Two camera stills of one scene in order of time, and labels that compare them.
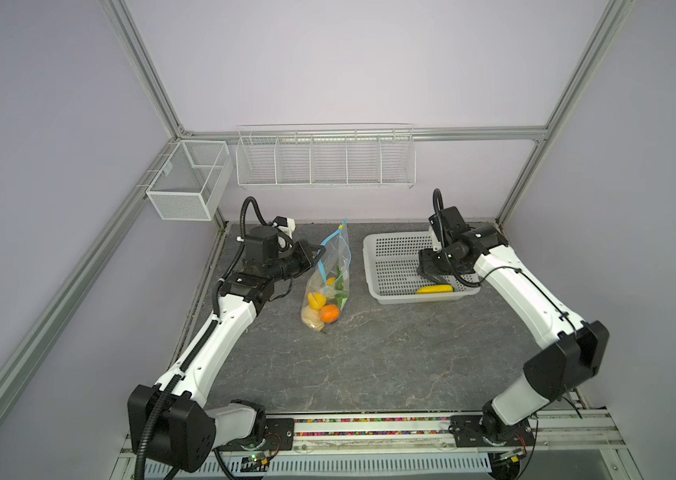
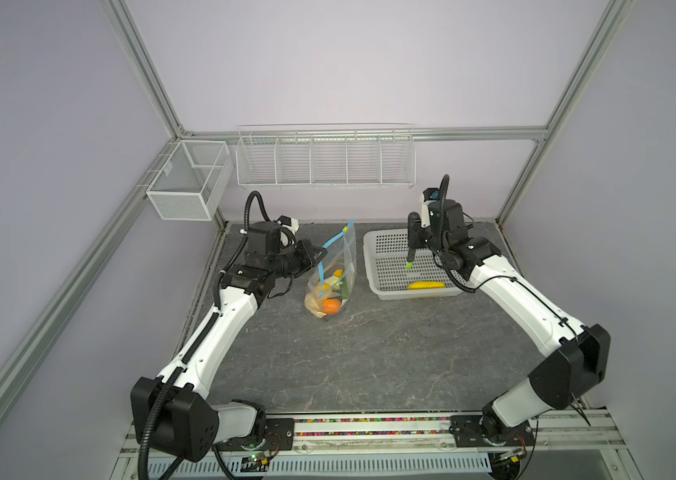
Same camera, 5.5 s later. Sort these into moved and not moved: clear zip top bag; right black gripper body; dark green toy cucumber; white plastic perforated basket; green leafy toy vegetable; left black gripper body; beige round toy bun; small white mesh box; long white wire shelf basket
Moved: green leafy toy vegetable; clear zip top bag; beige round toy bun; dark green toy cucumber; right black gripper body
Not moved: left black gripper body; small white mesh box; white plastic perforated basket; long white wire shelf basket
